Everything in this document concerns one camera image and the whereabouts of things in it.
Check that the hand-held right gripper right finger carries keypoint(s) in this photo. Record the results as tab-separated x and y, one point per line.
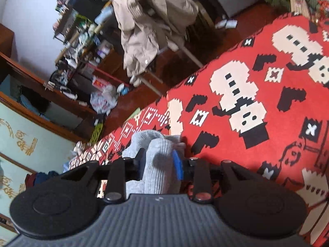
177	164

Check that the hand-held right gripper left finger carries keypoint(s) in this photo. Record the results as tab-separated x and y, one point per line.
140	163

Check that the grey shirt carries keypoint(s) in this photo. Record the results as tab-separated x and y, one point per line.
156	164

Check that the green plastic crate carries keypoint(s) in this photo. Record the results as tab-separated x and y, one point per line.
97	132

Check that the white red plastic bag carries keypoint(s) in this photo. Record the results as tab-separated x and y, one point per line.
101	103

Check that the blue ceramic bowl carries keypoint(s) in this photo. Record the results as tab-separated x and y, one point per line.
124	90

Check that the red patterned blanket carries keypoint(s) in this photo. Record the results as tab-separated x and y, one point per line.
257	146

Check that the red carton box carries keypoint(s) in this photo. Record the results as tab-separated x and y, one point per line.
100	82

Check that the red broom stick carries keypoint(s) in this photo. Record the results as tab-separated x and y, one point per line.
108	73

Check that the wooden drawer cabinet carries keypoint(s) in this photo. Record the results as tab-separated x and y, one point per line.
108	64

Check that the wooden chair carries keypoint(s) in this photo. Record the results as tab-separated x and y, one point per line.
191	56

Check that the pale green patterned door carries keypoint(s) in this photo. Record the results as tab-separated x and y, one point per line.
30	154

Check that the beige jacket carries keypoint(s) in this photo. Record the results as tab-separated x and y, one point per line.
144	25

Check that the cluttered metal shelf rack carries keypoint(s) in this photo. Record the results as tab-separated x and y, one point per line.
77	30

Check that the white paper scraps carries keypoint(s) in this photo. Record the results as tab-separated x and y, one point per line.
226	23

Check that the light blue folded cloth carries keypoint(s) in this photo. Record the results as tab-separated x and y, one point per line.
104	15

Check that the beige gift box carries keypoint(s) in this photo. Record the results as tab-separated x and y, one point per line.
299	6

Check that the small red bow gift box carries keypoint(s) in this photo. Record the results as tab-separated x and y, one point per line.
323	9

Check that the wooden door frame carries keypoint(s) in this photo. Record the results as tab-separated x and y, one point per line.
25	82

